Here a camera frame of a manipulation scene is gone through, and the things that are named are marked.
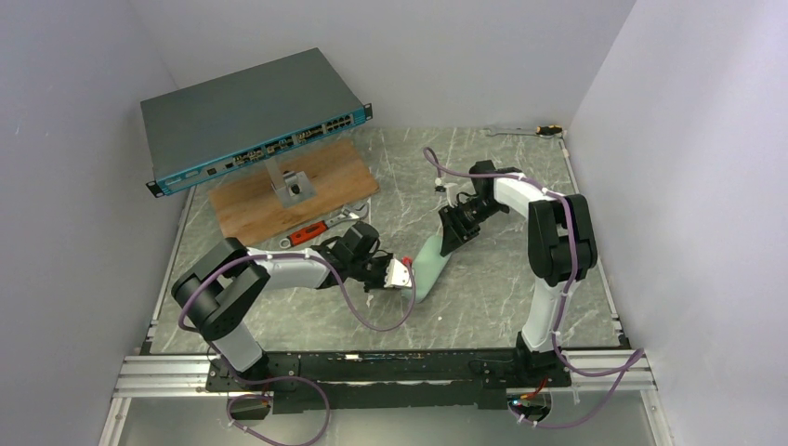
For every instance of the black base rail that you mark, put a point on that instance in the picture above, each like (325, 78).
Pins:
(302, 381)

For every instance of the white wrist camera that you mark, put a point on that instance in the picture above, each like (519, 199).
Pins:
(449, 189)
(397, 275)

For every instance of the grey blue network switch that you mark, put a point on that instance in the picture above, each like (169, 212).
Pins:
(221, 125)

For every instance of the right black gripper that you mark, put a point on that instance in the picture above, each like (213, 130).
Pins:
(456, 223)

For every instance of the red handled adjustable wrench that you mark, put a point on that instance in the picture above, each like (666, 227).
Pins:
(347, 214)

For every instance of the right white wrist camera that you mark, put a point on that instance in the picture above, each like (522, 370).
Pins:
(449, 189)

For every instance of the mint green umbrella sleeve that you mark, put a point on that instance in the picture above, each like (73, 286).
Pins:
(428, 265)

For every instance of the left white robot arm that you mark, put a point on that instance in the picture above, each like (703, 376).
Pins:
(216, 293)

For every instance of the grey metal bracket stand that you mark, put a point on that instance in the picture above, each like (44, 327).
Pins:
(291, 188)

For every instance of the wooden board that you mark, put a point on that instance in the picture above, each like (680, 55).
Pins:
(249, 210)

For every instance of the black yellow screwdriver handle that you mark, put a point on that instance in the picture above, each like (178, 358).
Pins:
(549, 130)

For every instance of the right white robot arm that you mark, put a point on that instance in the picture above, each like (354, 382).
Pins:
(561, 248)

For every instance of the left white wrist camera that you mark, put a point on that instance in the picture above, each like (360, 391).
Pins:
(397, 275)

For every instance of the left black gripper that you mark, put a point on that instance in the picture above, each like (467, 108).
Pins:
(379, 270)

